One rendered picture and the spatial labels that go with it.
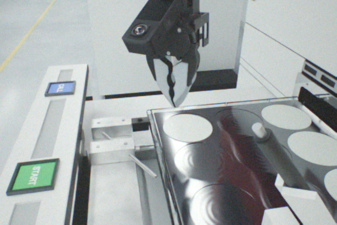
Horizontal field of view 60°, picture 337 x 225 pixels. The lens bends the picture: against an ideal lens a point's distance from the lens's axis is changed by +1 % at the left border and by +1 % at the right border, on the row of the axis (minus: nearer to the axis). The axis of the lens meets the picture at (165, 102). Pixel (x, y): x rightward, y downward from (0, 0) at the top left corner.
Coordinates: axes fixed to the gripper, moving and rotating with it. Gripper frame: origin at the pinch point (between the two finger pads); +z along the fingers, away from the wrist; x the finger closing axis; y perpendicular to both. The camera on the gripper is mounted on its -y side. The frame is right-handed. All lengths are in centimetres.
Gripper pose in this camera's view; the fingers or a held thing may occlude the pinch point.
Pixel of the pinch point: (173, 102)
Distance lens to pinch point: 50.2
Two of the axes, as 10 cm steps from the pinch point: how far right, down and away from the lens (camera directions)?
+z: 0.5, 8.8, 4.6
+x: -8.8, -1.8, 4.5
